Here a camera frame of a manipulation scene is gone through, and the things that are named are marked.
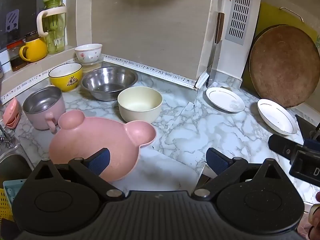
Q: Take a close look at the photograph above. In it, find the yellow printed bowl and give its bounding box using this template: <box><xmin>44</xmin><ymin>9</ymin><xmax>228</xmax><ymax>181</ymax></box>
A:
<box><xmin>48</xmin><ymin>62</ymin><xmax>83</xmax><ymax>92</ymax></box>

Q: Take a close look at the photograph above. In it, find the white floral bowl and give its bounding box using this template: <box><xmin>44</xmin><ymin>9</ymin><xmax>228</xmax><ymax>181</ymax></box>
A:
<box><xmin>74</xmin><ymin>43</ymin><xmax>103</xmax><ymax>64</ymax></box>

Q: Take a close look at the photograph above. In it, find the pink steel-lined mug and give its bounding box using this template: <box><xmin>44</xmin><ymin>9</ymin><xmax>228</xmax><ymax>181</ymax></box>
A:
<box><xmin>22</xmin><ymin>86</ymin><xmax>66</xmax><ymax>133</ymax></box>

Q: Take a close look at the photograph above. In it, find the glass jar with dark liquid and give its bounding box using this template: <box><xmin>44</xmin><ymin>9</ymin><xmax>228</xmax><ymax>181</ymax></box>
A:
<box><xmin>7</xmin><ymin>41</ymin><xmax>28</xmax><ymax>72</ymax></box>

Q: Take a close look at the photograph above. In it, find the stack of small pink dishes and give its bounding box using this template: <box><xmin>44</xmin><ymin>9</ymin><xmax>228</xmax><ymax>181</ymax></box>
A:
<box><xmin>2</xmin><ymin>97</ymin><xmax>20</xmax><ymax>128</ymax></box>

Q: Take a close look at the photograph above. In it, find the steel sink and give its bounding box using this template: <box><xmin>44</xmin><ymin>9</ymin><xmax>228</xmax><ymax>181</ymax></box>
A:
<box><xmin>0</xmin><ymin>144</ymin><xmax>35</xmax><ymax>183</ymax></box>

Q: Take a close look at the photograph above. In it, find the white rimmed plate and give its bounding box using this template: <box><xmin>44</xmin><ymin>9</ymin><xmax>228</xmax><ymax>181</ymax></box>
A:
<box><xmin>205</xmin><ymin>87</ymin><xmax>246</xmax><ymax>113</ymax></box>
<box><xmin>257</xmin><ymin>98</ymin><xmax>298</xmax><ymax>135</ymax></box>

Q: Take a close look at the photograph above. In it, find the grey vent grille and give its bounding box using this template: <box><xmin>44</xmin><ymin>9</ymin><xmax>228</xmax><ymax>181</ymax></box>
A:
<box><xmin>225</xmin><ymin>0</ymin><xmax>253</xmax><ymax>46</ymax></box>

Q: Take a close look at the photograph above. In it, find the cream round bowl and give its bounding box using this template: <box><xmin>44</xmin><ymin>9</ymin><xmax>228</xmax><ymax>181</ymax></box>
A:
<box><xmin>117</xmin><ymin>86</ymin><xmax>163</xmax><ymax>124</ymax></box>

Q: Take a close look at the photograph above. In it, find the clear glass container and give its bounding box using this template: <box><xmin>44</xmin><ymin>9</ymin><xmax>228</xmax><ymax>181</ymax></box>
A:
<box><xmin>75</xmin><ymin>55</ymin><xmax>104</xmax><ymax>68</ymax></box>

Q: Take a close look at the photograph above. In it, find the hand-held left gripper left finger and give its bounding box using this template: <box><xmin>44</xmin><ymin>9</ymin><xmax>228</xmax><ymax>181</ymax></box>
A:
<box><xmin>26</xmin><ymin>148</ymin><xmax>125</xmax><ymax>201</ymax></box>

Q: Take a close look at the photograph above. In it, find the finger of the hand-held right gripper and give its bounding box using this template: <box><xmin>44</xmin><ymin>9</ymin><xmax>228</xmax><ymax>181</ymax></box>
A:
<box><xmin>268</xmin><ymin>134</ymin><xmax>304</xmax><ymax>165</ymax></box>
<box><xmin>295</xmin><ymin>114</ymin><xmax>320</xmax><ymax>147</ymax></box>

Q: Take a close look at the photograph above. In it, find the yellow plastic basket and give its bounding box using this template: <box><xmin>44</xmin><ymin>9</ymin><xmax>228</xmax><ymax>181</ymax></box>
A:
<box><xmin>0</xmin><ymin>187</ymin><xmax>14</xmax><ymax>222</ymax></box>

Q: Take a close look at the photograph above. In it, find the pink bear-shaped bowl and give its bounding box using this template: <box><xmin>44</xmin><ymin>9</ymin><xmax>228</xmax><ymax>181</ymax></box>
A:
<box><xmin>49</xmin><ymin>110</ymin><xmax>157</xmax><ymax>182</ymax></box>

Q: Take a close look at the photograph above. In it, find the yellow mug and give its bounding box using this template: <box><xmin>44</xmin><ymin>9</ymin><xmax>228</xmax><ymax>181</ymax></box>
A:
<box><xmin>19</xmin><ymin>37</ymin><xmax>48</xmax><ymax>62</ymax></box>

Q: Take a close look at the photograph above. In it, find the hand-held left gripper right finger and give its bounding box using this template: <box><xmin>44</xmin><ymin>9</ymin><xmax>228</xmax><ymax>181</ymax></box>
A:
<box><xmin>191</xmin><ymin>147</ymin><xmax>289</xmax><ymax>201</ymax></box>

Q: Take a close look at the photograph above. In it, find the stainless steel bowl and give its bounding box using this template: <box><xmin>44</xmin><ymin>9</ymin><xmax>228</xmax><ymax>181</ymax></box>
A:
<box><xmin>80</xmin><ymin>67</ymin><xmax>138</xmax><ymax>102</ymax></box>

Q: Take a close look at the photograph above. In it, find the yellow-green plastic cutting board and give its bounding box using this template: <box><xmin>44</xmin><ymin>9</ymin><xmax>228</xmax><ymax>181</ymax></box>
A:
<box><xmin>241</xmin><ymin>2</ymin><xmax>318</xmax><ymax>90</ymax></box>

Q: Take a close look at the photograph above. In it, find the kitchen cleaver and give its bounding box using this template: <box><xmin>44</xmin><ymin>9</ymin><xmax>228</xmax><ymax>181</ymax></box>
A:
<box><xmin>207</xmin><ymin>12</ymin><xmax>225</xmax><ymax>88</ymax></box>

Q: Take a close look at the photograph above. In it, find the green water bottle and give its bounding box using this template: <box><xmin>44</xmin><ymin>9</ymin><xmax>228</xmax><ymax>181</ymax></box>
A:
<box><xmin>36</xmin><ymin>0</ymin><xmax>67</xmax><ymax>55</ymax></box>

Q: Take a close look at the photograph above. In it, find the round wooden cutting board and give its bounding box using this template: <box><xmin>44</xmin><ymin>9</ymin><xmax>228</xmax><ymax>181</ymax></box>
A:
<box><xmin>249</xmin><ymin>24</ymin><xmax>320</xmax><ymax>108</ymax></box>

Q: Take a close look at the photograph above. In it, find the light blue plastic basket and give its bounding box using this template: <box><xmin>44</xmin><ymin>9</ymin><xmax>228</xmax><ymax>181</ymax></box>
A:
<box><xmin>2</xmin><ymin>179</ymin><xmax>28</xmax><ymax>205</ymax></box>

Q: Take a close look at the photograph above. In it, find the person's right hand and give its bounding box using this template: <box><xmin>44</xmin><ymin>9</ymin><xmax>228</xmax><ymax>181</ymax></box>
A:
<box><xmin>307</xmin><ymin>191</ymin><xmax>320</xmax><ymax>239</ymax></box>

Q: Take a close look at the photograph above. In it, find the grey window sticker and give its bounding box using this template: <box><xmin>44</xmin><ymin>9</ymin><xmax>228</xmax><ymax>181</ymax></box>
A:
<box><xmin>5</xmin><ymin>9</ymin><xmax>20</xmax><ymax>32</ymax></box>

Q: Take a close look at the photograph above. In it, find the metal faucet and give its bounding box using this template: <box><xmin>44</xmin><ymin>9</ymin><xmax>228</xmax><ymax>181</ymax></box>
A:
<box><xmin>0</xmin><ymin>124</ymin><xmax>15</xmax><ymax>148</ymax></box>

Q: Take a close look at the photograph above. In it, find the music-note edge tape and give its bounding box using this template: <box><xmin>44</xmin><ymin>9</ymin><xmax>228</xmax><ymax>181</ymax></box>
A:
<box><xmin>0</xmin><ymin>54</ymin><xmax>198</xmax><ymax>103</ymax></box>

